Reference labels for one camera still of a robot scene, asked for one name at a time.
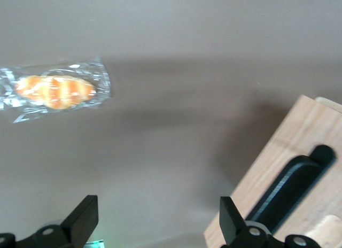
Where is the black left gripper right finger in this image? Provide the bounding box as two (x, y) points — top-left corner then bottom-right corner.
(219, 196), (321, 248)

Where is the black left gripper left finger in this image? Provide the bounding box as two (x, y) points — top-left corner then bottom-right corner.
(0, 195), (99, 248)

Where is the black drawer handle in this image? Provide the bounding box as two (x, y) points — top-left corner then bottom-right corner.
(248, 145), (337, 230)

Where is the wooden drawer with pulled handle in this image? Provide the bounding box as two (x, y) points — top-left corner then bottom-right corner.
(203, 94), (342, 248)

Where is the bread roll in clear wrapper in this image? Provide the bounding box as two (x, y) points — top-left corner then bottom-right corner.
(0, 57), (112, 123)

